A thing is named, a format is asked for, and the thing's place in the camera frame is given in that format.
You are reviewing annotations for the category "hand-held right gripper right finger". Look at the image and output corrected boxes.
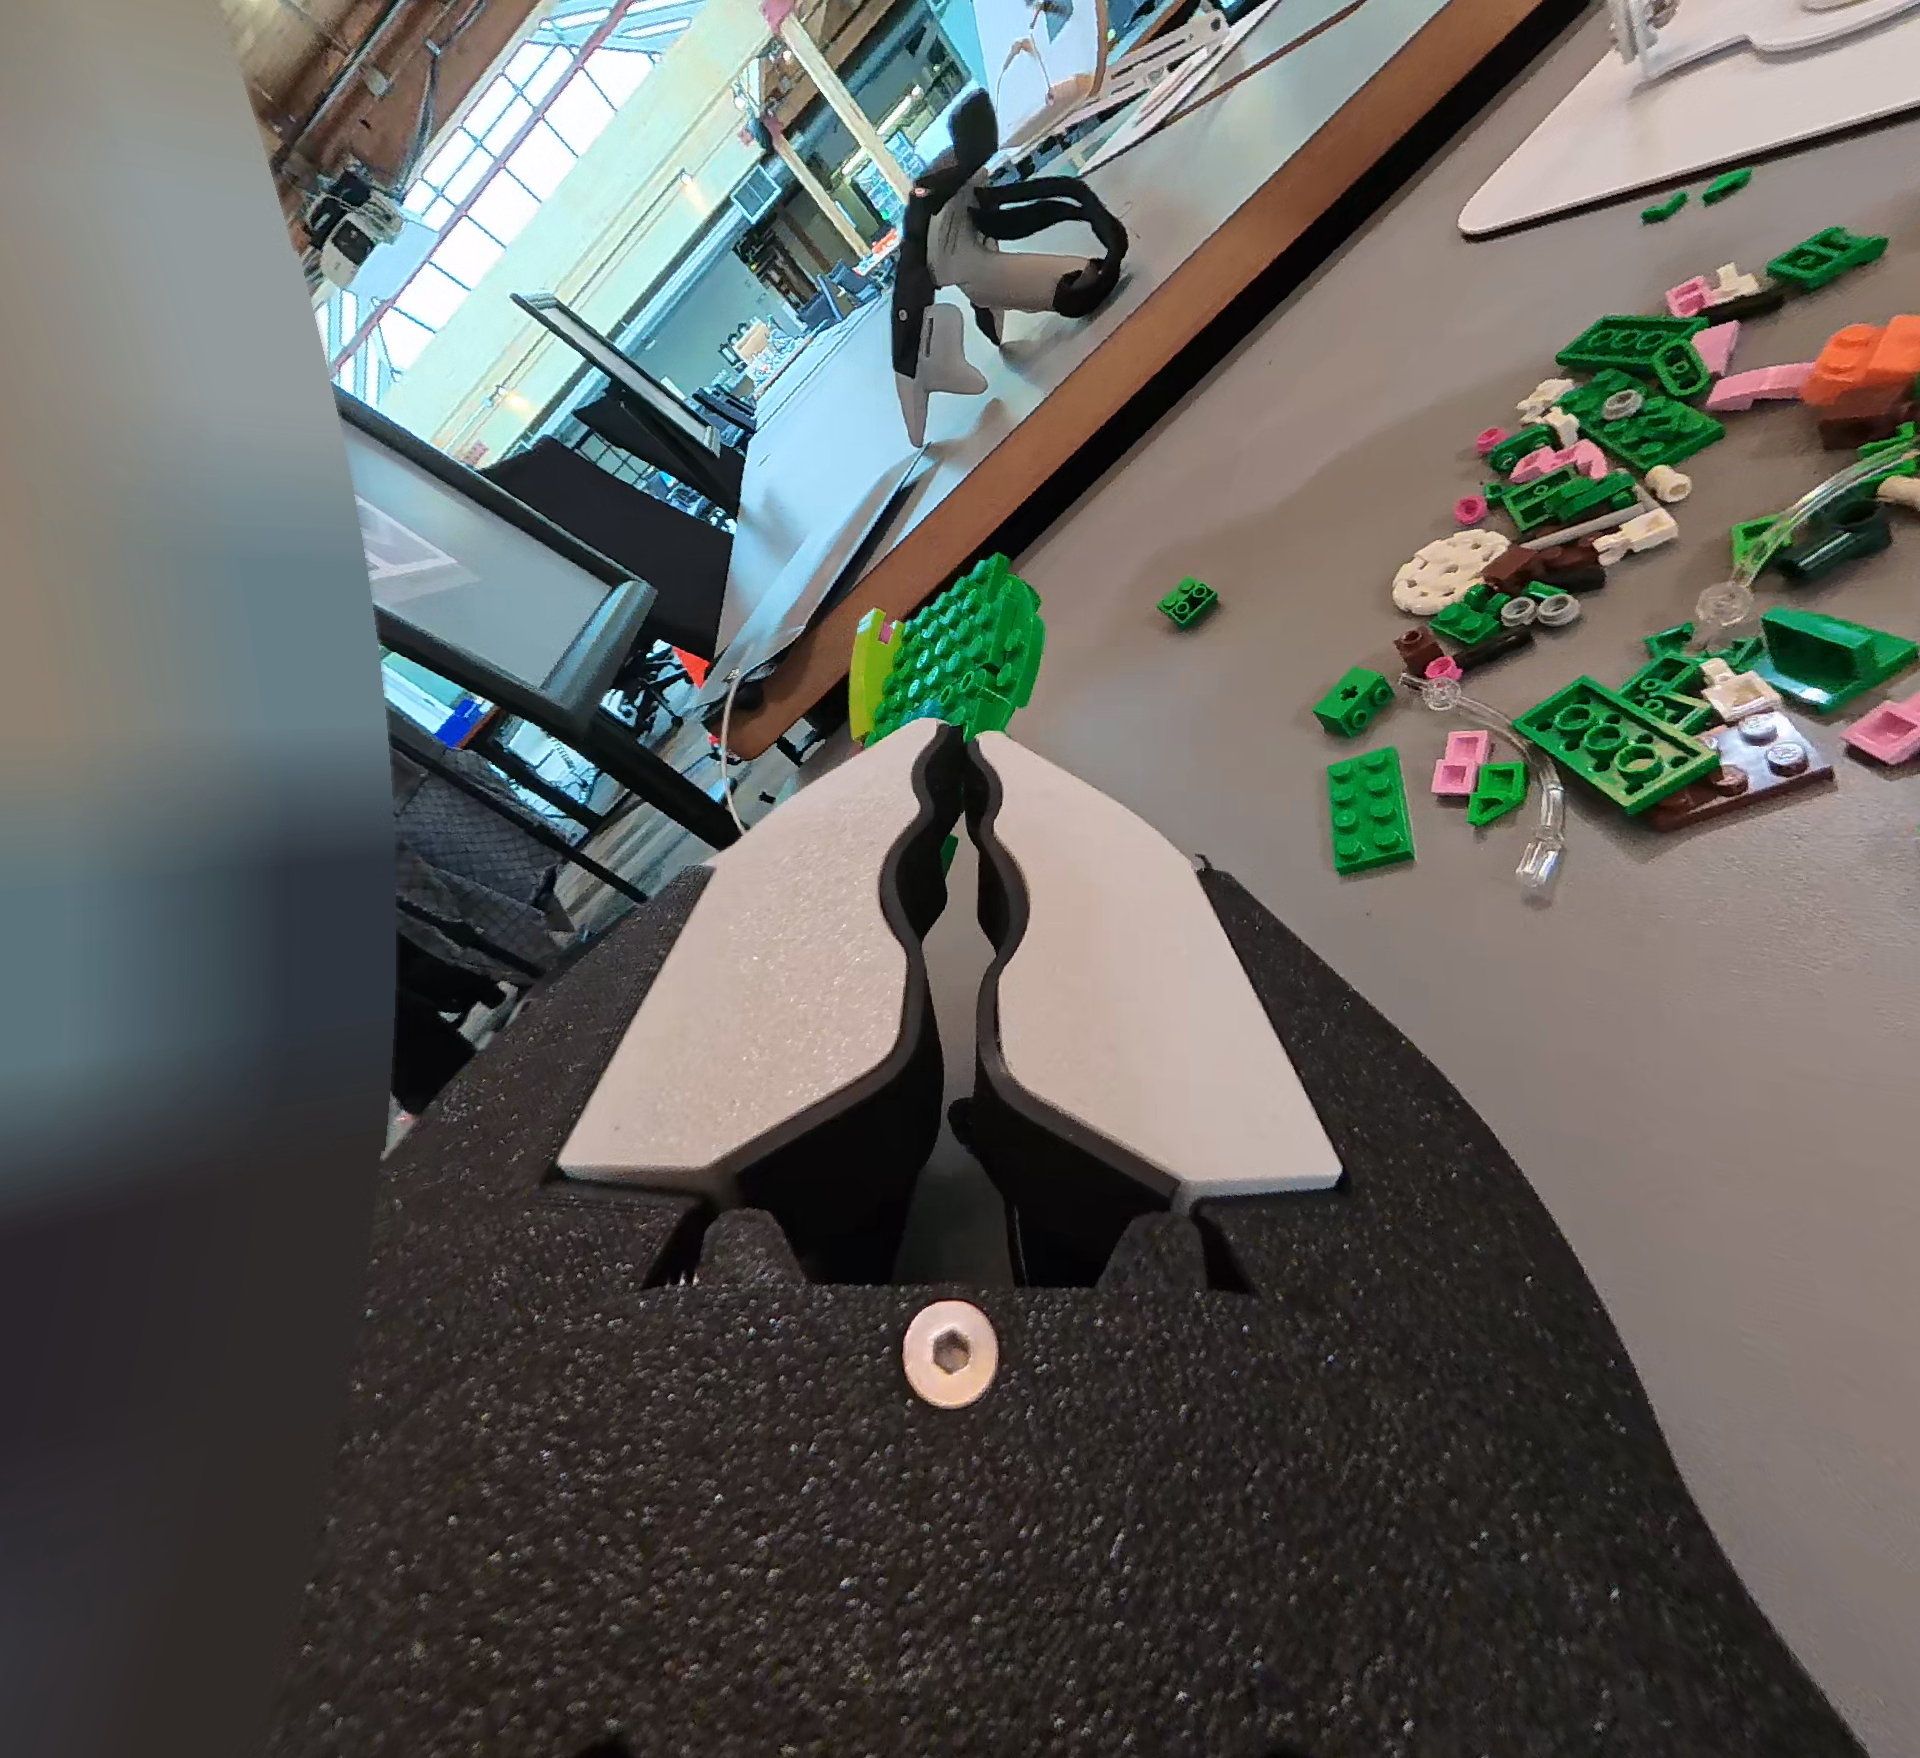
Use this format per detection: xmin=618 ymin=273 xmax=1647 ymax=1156
xmin=955 ymin=730 xmax=1342 ymax=1280

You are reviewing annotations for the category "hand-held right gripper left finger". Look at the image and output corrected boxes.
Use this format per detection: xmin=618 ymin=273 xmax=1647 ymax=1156
xmin=559 ymin=717 xmax=961 ymax=1275

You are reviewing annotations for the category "green lego plate assembly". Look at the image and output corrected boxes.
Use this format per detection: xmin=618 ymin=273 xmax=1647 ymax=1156
xmin=849 ymin=552 xmax=1049 ymax=749

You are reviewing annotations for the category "cluster of green lego parts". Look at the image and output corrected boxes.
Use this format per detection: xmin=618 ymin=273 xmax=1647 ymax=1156
xmin=1312 ymin=163 xmax=1920 ymax=905

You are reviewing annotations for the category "black monitor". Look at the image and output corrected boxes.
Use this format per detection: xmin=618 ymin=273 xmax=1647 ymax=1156
xmin=331 ymin=387 xmax=662 ymax=731

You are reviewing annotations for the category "black and white headset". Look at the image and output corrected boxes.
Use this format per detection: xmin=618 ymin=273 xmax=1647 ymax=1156
xmin=888 ymin=91 xmax=1132 ymax=451

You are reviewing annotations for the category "white book stand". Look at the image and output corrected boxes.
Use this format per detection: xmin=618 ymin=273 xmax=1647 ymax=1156
xmin=1458 ymin=0 xmax=1920 ymax=242

